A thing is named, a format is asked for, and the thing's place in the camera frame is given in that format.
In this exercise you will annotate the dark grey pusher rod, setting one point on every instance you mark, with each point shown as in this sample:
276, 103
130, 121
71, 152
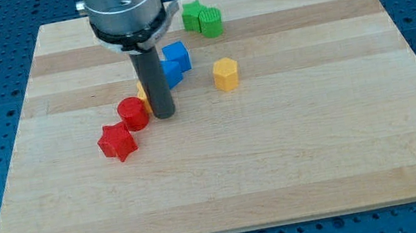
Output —
152, 77

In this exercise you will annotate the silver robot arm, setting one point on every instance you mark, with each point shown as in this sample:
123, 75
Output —
132, 27

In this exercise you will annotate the blue triangle block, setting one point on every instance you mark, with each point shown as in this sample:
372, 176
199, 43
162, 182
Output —
172, 72

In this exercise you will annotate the yellow hexagon block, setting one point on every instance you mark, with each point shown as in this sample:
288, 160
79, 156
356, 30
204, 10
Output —
225, 74

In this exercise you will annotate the blue cube block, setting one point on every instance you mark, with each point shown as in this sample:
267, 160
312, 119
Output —
178, 52

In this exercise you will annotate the yellow block behind rod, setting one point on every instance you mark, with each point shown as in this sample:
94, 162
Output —
143, 97

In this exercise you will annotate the red cylinder block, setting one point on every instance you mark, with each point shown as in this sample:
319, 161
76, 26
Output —
133, 113

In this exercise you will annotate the green star block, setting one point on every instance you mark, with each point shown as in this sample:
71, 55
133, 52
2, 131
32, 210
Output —
190, 15

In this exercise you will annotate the green cylinder block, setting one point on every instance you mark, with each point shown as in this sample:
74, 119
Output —
211, 22

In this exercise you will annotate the red star block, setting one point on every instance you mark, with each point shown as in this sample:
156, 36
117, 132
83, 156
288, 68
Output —
117, 141

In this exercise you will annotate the wooden board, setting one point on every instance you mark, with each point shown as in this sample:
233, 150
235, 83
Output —
322, 123

